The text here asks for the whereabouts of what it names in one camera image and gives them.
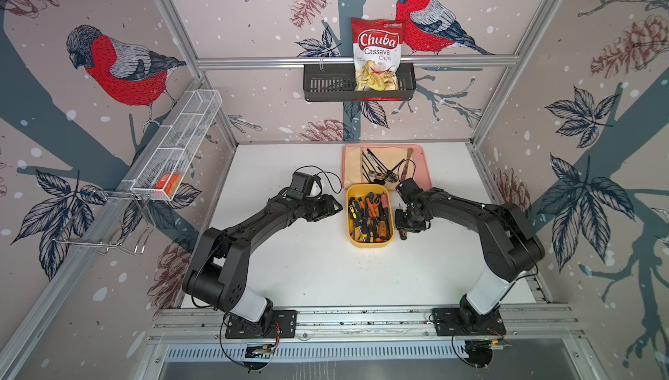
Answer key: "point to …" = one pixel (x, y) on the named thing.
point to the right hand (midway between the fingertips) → (399, 225)
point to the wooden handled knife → (409, 153)
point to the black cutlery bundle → (375, 172)
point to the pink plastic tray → (422, 166)
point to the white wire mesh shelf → (156, 172)
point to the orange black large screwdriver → (372, 207)
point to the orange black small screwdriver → (402, 234)
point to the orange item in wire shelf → (167, 182)
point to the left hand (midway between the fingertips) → (342, 204)
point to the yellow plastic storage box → (361, 230)
